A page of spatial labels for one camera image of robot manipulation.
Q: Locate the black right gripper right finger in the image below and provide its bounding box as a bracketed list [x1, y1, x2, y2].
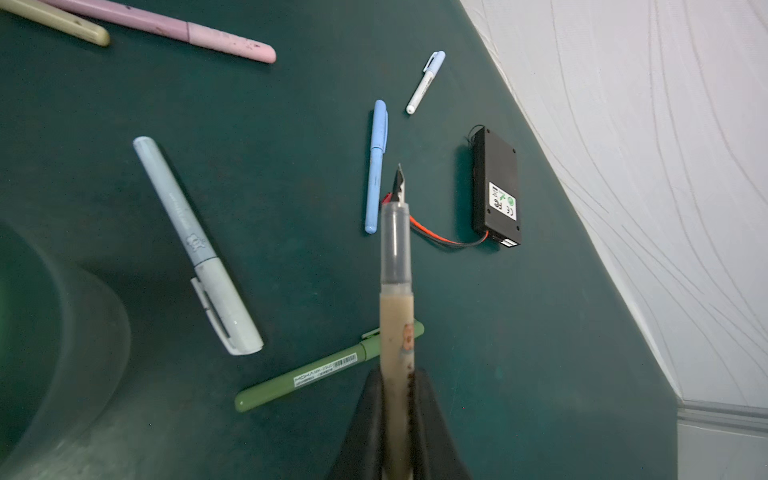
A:
[410, 369, 471, 480]

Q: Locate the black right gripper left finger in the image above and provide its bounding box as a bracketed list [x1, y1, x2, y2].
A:
[326, 370, 384, 480]

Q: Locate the beige fountain pen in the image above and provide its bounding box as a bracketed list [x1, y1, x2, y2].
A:
[379, 168, 415, 479]

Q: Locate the white pen light-blue cap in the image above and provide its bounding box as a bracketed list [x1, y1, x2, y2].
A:
[405, 51, 446, 115]

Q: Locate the dark green pen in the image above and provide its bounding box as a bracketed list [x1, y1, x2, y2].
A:
[233, 320, 426, 414]

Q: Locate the pale blue white pen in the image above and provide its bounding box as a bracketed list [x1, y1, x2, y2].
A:
[133, 136, 264, 356]

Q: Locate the pink pen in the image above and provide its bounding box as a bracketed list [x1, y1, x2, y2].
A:
[47, 0, 277, 64]

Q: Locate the black battery box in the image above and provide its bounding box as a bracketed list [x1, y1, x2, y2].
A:
[470, 127, 522, 248]

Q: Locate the green lidded round container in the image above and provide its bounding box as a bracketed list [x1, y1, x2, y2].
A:
[1, 222, 131, 479]

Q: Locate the red black wire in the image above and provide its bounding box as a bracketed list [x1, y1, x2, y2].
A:
[381, 191, 490, 248]

